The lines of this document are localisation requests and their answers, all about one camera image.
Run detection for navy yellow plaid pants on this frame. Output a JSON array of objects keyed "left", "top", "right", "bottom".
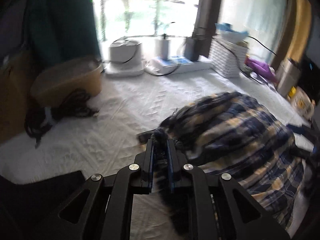
[{"left": 137, "top": 92, "right": 304, "bottom": 239}]

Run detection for white cartoon bear mug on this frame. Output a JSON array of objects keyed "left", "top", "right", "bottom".
[{"left": 291, "top": 87, "right": 315, "bottom": 119}]

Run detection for yellow small object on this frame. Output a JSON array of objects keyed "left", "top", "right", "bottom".
[{"left": 287, "top": 86, "right": 297, "bottom": 99}]

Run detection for stainless steel travel tumbler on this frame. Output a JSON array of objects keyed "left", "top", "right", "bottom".
[{"left": 276, "top": 58, "right": 302, "bottom": 98}]

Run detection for purple cloth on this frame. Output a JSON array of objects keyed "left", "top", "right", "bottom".
[{"left": 245, "top": 56, "right": 278, "bottom": 83}]

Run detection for white perforated storage basket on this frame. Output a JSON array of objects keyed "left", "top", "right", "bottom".
[{"left": 209, "top": 36, "right": 248, "bottom": 79}]

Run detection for blue white face masks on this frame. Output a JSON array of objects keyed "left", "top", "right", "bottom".
[{"left": 215, "top": 23, "right": 249, "bottom": 43}]

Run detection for tan oval container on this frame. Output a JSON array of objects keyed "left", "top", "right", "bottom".
[{"left": 30, "top": 57, "right": 103, "bottom": 107}]

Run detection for black power adapter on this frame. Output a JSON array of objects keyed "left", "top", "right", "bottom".
[{"left": 184, "top": 37, "right": 201, "bottom": 62}]

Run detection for white desk lamp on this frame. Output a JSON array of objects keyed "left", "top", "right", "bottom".
[{"left": 104, "top": 38, "right": 144, "bottom": 77}]

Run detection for white power strip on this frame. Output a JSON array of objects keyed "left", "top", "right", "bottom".
[{"left": 144, "top": 56, "right": 212, "bottom": 76}]

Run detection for brown cardboard box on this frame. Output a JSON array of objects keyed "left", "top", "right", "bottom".
[{"left": 0, "top": 51, "right": 36, "bottom": 143}]

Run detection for white usb charger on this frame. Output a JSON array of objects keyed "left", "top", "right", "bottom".
[{"left": 156, "top": 34, "right": 170, "bottom": 60}]

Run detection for teal curtain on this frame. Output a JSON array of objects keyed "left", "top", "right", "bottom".
[{"left": 27, "top": 0, "right": 101, "bottom": 67}]

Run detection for black cable over basket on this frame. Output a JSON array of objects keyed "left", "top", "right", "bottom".
[{"left": 212, "top": 35, "right": 278, "bottom": 84}]

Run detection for black cable bundle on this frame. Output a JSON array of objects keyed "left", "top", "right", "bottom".
[{"left": 24, "top": 89, "right": 100, "bottom": 149}]

